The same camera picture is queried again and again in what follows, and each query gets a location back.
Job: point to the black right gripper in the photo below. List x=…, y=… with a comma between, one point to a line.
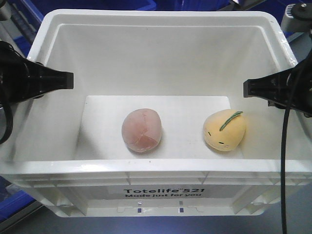
x=291, y=87

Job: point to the pink plush peach toy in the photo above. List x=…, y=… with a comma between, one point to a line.
x=142, y=130

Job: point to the grey robot arm joint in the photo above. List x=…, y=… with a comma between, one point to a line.
x=297, y=18

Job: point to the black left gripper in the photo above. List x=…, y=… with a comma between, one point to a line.
x=21, y=79

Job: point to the yellow plush mango toy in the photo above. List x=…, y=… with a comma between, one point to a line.
x=224, y=130

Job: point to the white plastic tote box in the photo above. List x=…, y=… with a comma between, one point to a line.
x=67, y=150

